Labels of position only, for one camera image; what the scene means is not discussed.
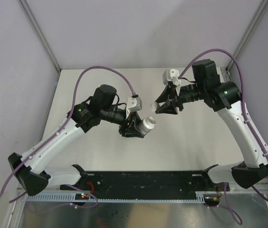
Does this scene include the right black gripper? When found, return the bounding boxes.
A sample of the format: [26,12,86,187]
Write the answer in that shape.
[155,82,206,115]

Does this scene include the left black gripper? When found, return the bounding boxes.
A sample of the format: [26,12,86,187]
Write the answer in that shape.
[100,106,144,137]

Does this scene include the white pill bottle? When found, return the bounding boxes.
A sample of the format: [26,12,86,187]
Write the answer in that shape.
[139,116,156,134]

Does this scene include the white bottle cap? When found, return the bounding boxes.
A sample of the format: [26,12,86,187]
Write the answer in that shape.
[151,102,160,112]

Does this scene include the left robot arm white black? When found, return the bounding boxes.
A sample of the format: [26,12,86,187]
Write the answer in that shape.
[8,85,156,196]

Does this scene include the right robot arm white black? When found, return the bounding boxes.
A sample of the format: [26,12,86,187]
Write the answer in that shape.
[155,59,268,190]

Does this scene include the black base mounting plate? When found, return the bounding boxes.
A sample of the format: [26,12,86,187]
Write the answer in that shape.
[60,170,231,200]

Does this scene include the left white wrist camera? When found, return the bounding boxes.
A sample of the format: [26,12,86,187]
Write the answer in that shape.
[126,95,143,112]

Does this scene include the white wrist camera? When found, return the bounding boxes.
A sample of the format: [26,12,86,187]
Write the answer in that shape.
[126,95,143,112]
[163,69,181,95]

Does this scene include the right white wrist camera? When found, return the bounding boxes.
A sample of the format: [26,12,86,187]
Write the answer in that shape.
[163,69,181,95]

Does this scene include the grey slotted cable duct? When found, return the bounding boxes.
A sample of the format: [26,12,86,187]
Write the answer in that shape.
[26,192,219,203]

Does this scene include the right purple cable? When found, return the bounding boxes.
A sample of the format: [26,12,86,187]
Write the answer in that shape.
[178,48,268,225]

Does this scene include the right aluminium frame post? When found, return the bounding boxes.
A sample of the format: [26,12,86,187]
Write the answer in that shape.
[233,0,268,60]

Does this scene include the aluminium frame post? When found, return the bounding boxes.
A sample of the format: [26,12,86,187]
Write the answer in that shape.
[17,0,61,73]
[233,0,268,60]

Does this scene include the left aluminium frame post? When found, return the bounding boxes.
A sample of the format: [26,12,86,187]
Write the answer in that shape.
[17,0,61,73]

